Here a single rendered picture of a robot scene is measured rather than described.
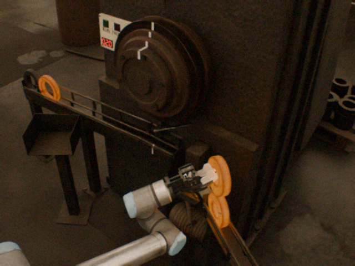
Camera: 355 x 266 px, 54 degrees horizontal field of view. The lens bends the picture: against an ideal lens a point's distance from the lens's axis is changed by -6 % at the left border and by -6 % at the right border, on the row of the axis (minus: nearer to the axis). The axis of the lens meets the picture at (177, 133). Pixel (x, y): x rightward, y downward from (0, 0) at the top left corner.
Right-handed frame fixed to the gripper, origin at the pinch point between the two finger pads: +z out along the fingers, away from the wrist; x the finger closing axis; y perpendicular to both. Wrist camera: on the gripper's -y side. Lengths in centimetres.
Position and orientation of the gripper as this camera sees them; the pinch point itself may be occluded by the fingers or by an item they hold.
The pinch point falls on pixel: (218, 172)
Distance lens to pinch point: 139.6
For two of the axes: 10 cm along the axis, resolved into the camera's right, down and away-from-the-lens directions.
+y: -2.4, -7.2, -6.6
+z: 9.2, -3.8, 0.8
